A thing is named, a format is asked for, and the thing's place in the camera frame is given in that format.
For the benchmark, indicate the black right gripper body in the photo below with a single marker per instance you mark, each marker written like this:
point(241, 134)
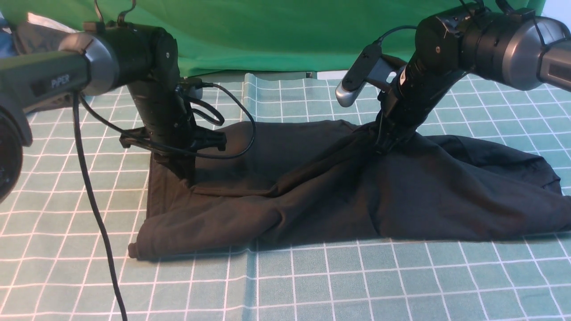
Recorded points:
point(418, 87)

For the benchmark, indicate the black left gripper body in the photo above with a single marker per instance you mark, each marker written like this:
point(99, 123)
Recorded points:
point(170, 131)

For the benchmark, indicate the dark gray long-sleeve top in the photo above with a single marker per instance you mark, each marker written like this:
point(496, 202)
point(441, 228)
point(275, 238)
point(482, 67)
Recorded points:
point(305, 183)

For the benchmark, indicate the gray left robot arm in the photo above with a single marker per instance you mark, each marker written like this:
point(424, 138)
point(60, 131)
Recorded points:
point(94, 62)

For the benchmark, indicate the gray right robot arm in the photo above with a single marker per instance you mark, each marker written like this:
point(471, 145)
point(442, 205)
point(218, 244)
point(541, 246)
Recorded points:
point(513, 47)

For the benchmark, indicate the green backdrop cloth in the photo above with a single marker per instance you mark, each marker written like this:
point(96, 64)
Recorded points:
point(277, 35)

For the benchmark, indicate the crumpled dark gray shirt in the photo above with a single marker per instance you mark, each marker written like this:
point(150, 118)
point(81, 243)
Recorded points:
point(31, 38)

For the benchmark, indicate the white cloth behind pile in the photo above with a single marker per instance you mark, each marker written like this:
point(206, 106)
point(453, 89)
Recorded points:
point(47, 22)

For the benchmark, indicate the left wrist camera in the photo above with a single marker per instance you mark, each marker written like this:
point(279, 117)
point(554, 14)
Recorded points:
point(191, 87)

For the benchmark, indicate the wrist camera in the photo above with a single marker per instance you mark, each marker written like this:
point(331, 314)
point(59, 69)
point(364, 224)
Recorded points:
point(372, 67)
point(191, 87)

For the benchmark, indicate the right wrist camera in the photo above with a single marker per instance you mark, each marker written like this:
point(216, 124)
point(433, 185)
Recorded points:
point(372, 67)

